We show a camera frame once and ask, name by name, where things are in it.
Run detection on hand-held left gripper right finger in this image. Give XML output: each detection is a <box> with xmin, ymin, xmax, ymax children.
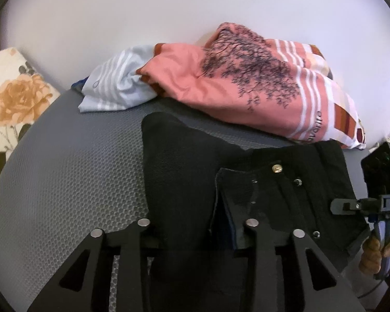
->
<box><xmin>236</xmin><ymin>218</ymin><xmax>366</xmax><ymax>312</ymax></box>

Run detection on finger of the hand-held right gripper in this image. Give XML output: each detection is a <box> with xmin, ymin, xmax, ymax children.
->
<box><xmin>330</xmin><ymin>198</ymin><xmax>381</xmax><ymax>216</ymax></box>

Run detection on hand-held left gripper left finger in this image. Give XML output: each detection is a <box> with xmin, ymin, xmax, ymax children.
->
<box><xmin>26</xmin><ymin>218</ymin><xmax>160</xmax><ymax>312</ymax></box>

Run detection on black pants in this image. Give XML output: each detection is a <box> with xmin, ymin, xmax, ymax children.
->
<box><xmin>140</xmin><ymin>112</ymin><xmax>371</xmax><ymax>312</ymax></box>

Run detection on person's right hand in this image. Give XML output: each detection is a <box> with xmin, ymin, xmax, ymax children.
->
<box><xmin>358</xmin><ymin>219</ymin><xmax>390</xmax><ymax>275</ymax></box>

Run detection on grey textured mat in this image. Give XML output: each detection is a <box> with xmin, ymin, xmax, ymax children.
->
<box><xmin>0</xmin><ymin>89</ymin><xmax>378</xmax><ymax>312</ymax></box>

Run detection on pink tree-print blanket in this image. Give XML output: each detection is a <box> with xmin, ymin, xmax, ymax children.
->
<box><xmin>139</xmin><ymin>22</ymin><xmax>366</xmax><ymax>151</ymax></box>

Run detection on light blue striped cloth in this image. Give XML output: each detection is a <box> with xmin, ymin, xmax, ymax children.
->
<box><xmin>78</xmin><ymin>44</ymin><xmax>158</xmax><ymax>114</ymax></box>

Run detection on dark blue cloth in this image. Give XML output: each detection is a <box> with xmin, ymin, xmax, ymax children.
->
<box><xmin>71</xmin><ymin>77</ymin><xmax>90</xmax><ymax>93</ymax></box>

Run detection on white floral pillow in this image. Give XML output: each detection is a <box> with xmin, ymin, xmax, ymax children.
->
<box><xmin>0</xmin><ymin>47</ymin><xmax>62</xmax><ymax>199</ymax></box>

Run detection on thin black cable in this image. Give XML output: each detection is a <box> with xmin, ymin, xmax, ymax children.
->
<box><xmin>354</xmin><ymin>266</ymin><xmax>390</xmax><ymax>300</ymax></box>

